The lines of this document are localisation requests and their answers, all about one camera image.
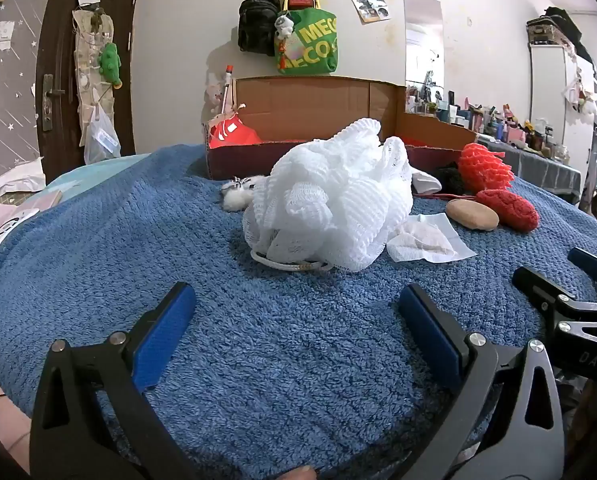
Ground hanging plush charms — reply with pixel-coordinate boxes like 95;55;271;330
563;77;597;113

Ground row of cosmetic bottles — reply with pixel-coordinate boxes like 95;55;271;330
405;85;574;163

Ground frameless wall mirror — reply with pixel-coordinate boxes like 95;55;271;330
403;0;445;111

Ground dark brown door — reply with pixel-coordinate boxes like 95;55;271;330
34;0;144;166

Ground white wardrobe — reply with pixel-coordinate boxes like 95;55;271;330
528;42;597;171

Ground green tote bag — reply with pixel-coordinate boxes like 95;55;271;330
274;7;339;76

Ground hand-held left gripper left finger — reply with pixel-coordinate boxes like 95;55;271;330
30;282;199;480

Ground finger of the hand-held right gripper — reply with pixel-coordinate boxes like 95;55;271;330
568;247;597;287
512;266;597;335

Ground white tissue sheet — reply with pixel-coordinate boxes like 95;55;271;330
385;212;478;264

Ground wall photo prints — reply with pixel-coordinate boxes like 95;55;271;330
345;0;391;25

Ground white round-face device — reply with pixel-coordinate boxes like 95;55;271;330
0;205;39;261

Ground dark bag on wardrobe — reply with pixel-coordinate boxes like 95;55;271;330
525;6;594;61

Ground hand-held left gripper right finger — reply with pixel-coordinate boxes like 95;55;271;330
398;282;565;480

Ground white stick with orange cap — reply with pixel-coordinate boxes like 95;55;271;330
220;64;235;116

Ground clear plastic bag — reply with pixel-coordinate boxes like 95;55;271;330
83;105;122;166

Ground white mesh bath pouf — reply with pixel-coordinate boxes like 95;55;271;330
242;117;414;273

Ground red foam net sleeve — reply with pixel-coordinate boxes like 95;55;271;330
458;142;516;193

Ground white crumpled plastic sheet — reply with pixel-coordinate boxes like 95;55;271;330
0;157;46;196

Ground green plush toy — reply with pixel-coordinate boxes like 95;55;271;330
98;42;124;90

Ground black backpack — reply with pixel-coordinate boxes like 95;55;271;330
237;0;282;56

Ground red bunny plush pouch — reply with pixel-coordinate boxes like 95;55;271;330
412;188;540;233

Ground beige round puff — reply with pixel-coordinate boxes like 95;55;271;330
445;198;500;232

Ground beige hanging fabric organizer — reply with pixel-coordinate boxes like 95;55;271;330
72;7;116;147

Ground metal door handle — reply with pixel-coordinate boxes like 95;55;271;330
41;74;66;133

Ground black scrunchie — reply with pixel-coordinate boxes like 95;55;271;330
435;165;466;196

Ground cardboard box with red lining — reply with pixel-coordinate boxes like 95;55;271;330
202;76;479;181

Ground white fluffy bunny plush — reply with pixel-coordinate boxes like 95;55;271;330
221;175;266;211

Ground small white cloth piece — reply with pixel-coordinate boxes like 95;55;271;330
411;170;441;195

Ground panda plush keychain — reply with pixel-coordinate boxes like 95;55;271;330
274;12;296;41

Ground blue knitted blanket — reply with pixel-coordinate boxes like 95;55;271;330
0;142;597;480

